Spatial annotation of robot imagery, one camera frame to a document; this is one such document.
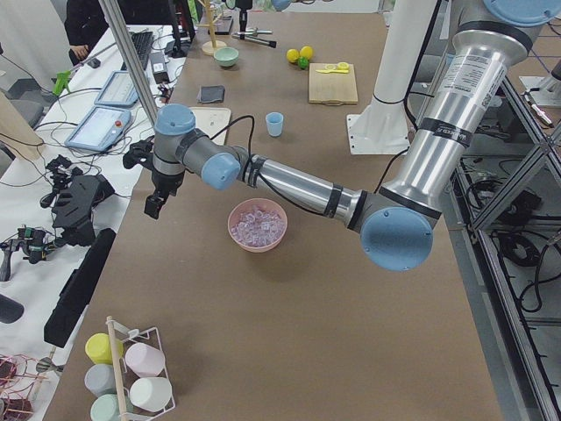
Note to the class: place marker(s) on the white cup in rack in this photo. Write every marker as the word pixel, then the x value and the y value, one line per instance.
pixel 151 393

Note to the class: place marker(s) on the wooden cutting board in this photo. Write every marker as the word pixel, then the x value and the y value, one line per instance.
pixel 332 89

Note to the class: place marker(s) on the green lime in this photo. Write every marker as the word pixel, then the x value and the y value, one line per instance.
pixel 303 63

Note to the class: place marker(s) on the yellow lemon near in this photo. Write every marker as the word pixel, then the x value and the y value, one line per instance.
pixel 292 55

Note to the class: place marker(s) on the blue teach pendant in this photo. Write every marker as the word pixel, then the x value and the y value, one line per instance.
pixel 100 129
pixel 118 91

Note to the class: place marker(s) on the black device on side table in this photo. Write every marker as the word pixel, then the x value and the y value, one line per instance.
pixel 72 199

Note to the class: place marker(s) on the grey cup in rack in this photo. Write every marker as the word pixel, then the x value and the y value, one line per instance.
pixel 100 380

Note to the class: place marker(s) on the pink bowl of ice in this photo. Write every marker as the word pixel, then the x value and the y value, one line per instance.
pixel 257 225

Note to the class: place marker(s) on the black long box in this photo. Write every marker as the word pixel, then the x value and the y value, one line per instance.
pixel 78 290

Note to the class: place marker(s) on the cream rectangular tray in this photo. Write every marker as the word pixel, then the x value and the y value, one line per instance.
pixel 211 120

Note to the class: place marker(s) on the green cup in rack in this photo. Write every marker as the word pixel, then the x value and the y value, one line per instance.
pixel 105 408

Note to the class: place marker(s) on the yellow lemon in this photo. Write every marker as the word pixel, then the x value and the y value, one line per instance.
pixel 306 52
pixel 292 55

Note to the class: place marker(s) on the aluminium frame post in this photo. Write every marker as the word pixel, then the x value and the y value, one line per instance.
pixel 115 20

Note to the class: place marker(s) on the black keyboard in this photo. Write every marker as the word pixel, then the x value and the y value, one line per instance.
pixel 142 42

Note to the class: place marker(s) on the yellow cup in rack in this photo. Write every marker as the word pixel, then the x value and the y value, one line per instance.
pixel 97 348

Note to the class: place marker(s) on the yellow lemon far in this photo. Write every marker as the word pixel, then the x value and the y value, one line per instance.
pixel 306 52

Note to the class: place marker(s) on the mint green bowl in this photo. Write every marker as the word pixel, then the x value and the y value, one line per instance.
pixel 226 57

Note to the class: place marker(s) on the pink cup in rack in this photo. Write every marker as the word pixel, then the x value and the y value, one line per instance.
pixel 145 360

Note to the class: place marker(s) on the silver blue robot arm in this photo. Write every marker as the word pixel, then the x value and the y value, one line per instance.
pixel 244 6
pixel 396 221

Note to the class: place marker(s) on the steel ice scoop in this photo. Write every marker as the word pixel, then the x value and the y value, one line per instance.
pixel 254 31

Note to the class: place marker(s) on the wooden cup tree stand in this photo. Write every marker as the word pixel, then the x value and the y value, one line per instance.
pixel 212 15

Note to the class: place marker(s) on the white wire cup rack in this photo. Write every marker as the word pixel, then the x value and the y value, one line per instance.
pixel 121 338

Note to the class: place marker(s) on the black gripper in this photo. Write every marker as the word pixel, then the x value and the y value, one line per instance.
pixel 244 4
pixel 166 181

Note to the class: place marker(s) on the black framed tray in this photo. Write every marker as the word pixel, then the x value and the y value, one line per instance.
pixel 223 26

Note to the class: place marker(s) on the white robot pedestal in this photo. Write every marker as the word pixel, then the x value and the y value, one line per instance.
pixel 416 40

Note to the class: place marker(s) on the light blue plastic cup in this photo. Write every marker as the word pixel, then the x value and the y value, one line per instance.
pixel 274 123

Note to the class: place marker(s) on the blue teach pendant near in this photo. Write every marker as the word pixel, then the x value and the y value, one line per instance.
pixel 100 129

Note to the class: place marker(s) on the blue teach pendant far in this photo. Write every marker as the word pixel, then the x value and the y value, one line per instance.
pixel 118 91

